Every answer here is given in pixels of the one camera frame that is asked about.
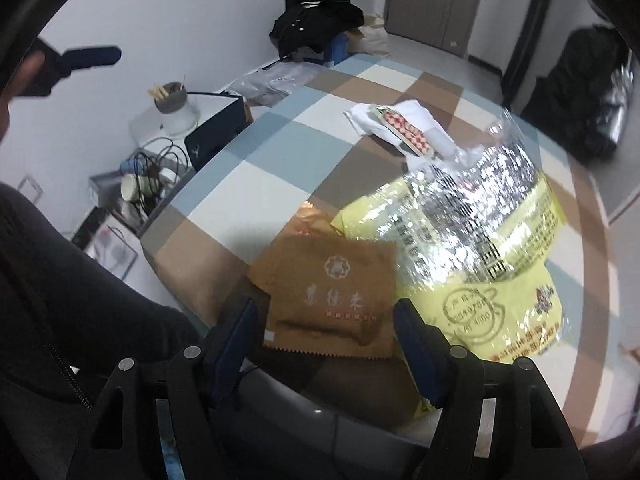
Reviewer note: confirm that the person's left hand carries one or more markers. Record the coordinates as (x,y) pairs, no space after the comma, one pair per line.
(31,71)

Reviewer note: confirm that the grey cup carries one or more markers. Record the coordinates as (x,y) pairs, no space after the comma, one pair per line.
(170,100)

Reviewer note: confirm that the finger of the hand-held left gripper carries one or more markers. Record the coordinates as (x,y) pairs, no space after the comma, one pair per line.
(95,56)

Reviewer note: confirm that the pile of black clothes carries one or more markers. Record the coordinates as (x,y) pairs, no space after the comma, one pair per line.
(315,15)

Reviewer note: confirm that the grey door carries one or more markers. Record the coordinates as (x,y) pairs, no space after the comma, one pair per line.
(430,0)

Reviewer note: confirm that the silver folded umbrella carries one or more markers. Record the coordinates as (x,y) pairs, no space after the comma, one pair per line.
(617,105)

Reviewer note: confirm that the white plastic container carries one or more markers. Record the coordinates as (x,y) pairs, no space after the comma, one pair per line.
(177,117)

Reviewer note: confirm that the person's grey trousers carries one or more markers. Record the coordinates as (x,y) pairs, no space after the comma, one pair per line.
(100,280)

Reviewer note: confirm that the crumpled white tissue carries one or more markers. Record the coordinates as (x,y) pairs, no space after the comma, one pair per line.
(442,145)

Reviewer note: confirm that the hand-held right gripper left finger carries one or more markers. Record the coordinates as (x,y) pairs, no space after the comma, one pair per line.
(235,345)

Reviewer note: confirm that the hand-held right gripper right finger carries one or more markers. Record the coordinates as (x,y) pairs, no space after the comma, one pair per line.
(415,352)

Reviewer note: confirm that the white shopping bag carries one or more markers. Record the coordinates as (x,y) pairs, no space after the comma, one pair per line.
(112,252)

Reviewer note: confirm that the black metal frame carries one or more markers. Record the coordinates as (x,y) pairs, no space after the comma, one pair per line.
(530,35)

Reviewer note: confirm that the grey storage box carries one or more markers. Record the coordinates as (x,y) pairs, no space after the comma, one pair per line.
(107,190)

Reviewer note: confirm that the large red checkered wrapper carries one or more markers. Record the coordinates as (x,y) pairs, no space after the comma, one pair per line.
(405,130)

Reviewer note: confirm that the beige cloth bag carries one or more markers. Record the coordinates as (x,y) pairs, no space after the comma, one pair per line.
(372,35)

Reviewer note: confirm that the brown snack packet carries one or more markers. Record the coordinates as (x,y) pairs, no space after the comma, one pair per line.
(330,290)
(312,220)

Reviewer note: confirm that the wooden chopsticks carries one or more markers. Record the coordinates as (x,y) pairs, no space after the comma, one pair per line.
(160,91)

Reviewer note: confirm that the black bag with silver foil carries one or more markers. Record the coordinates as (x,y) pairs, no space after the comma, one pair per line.
(575,95)

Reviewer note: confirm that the clear plastic bag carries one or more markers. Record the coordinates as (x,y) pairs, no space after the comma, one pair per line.
(275,82)

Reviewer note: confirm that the dark blue shoe box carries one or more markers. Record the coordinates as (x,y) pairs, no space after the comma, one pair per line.
(220,132)

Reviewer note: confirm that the person's dark jacket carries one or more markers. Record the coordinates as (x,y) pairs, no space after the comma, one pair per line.
(30,420)

